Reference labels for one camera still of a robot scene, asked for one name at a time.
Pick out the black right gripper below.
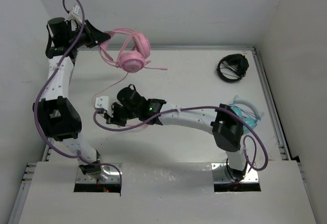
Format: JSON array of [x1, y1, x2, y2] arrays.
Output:
[[105, 100, 141, 126]]

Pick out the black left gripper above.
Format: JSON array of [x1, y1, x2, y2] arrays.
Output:
[[66, 20, 110, 49]]

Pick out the pink cat-ear headphones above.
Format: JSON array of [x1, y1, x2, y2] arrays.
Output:
[[98, 28, 168, 73]]

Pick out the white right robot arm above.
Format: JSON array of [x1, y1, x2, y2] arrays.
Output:
[[104, 84, 248, 181]]

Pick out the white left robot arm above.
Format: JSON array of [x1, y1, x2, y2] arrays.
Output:
[[33, 17, 110, 166]]

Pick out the black wrapped headphones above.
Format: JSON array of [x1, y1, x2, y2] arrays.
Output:
[[216, 54, 249, 83]]

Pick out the white and teal headphones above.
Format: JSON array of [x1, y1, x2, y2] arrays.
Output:
[[229, 95, 264, 129]]

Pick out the white front cover board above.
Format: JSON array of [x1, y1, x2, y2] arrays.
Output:
[[19, 161, 315, 223]]

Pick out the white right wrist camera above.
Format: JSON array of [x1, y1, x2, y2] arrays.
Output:
[[95, 96, 110, 112]]

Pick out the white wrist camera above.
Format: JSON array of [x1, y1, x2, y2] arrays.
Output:
[[95, 96, 110, 112], [67, 4, 82, 25]]

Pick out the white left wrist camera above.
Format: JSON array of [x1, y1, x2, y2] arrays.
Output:
[[67, 4, 82, 25]]

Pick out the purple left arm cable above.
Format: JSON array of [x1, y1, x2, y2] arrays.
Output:
[[35, 0, 123, 191]]

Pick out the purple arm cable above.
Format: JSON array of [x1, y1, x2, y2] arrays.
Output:
[[35, 0, 123, 191], [93, 105, 269, 184]]

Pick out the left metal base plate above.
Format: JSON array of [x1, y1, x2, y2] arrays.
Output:
[[76, 165, 121, 184]]

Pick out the metal base plate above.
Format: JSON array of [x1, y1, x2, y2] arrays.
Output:
[[76, 165, 121, 184], [212, 162, 260, 184]]

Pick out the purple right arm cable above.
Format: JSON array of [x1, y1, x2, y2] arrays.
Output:
[[93, 105, 269, 184]]

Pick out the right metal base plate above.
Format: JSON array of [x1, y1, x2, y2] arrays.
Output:
[[212, 162, 260, 184]]

